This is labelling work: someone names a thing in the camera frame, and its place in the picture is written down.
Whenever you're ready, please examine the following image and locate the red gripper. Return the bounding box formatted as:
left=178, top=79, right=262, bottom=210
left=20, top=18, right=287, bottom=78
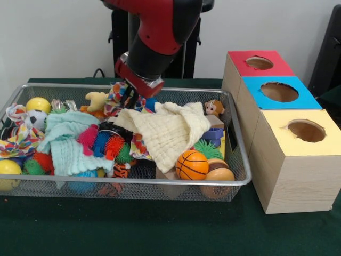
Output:
left=115, top=52, right=165, bottom=109

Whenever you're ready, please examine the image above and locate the colourful dotted cloth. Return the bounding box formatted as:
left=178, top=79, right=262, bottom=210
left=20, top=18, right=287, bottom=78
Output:
left=103, top=81, right=147, bottom=118

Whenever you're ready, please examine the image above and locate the cream muslin cloth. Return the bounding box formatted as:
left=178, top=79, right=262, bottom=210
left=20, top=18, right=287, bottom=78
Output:
left=111, top=101, right=212, bottom=174

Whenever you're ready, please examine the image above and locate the mint muslin cloth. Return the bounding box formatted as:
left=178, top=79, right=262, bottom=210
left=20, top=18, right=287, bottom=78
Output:
left=37, top=111, right=116, bottom=177

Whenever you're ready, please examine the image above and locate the shallow clear mesh bin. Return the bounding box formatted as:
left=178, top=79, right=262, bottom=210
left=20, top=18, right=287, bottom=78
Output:
left=0, top=82, right=253, bottom=203

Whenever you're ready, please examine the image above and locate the wooden box with three holes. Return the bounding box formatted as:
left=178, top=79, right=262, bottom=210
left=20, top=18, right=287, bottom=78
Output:
left=221, top=50, right=341, bottom=215

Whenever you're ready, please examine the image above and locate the yellow plush toy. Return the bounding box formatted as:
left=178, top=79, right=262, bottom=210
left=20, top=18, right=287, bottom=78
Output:
left=85, top=91, right=109, bottom=113

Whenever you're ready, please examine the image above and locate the multicolour spiky caterpillar toy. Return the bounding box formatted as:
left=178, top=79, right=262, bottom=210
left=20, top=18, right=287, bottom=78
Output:
left=77, top=124, right=134, bottom=163

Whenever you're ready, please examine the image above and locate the brown monkey plush toy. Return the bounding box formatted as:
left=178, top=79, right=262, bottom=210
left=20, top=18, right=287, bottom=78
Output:
left=204, top=99, right=225, bottom=119

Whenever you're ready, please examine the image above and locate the yellow ball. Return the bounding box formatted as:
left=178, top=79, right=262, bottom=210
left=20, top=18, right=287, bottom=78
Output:
left=25, top=97, right=52, bottom=114

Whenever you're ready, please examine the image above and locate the orange toy basketball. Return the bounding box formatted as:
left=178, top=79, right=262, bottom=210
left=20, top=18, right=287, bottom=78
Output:
left=175, top=149, right=209, bottom=181

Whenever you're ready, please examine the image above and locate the small soccer ball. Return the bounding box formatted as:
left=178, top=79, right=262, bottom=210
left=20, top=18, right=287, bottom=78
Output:
left=25, top=109, right=47, bottom=131

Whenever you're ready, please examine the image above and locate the white colourful patterned cloth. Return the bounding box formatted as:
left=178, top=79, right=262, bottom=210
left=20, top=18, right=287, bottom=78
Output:
left=0, top=103, right=45, bottom=159

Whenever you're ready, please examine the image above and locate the toy burger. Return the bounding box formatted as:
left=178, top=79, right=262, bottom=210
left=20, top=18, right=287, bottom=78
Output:
left=201, top=158, right=236, bottom=199

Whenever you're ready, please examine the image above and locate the dark green tablecloth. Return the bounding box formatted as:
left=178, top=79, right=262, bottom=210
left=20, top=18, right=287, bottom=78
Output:
left=0, top=77, right=341, bottom=256

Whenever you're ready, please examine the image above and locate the side table with green cloth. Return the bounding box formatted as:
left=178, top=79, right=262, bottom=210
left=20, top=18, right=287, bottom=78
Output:
left=315, top=84, right=341, bottom=114

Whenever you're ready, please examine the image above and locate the black cable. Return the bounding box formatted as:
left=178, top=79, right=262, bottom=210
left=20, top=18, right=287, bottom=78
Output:
left=92, top=68, right=108, bottom=79

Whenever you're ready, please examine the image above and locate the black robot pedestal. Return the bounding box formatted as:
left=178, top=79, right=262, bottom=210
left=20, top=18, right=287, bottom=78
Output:
left=110, top=0, right=215, bottom=79

